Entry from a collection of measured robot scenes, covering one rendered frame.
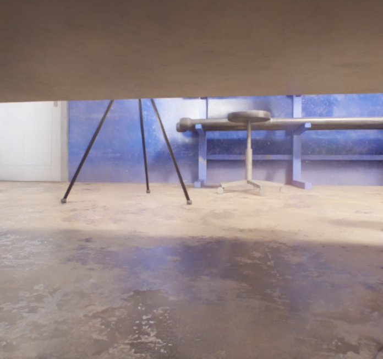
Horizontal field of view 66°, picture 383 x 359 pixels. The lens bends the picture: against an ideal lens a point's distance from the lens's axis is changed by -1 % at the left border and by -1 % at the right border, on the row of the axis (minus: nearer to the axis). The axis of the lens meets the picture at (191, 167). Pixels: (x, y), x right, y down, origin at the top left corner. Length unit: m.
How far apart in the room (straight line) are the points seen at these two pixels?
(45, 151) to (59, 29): 3.57
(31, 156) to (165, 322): 3.74
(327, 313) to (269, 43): 0.41
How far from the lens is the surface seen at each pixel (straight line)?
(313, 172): 3.47
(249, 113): 2.27
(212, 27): 0.42
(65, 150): 3.85
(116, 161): 3.62
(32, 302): 0.58
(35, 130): 4.09
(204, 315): 0.49
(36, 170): 4.07
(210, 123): 2.90
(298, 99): 3.37
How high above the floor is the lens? 0.22
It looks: 1 degrees down
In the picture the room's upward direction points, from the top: straight up
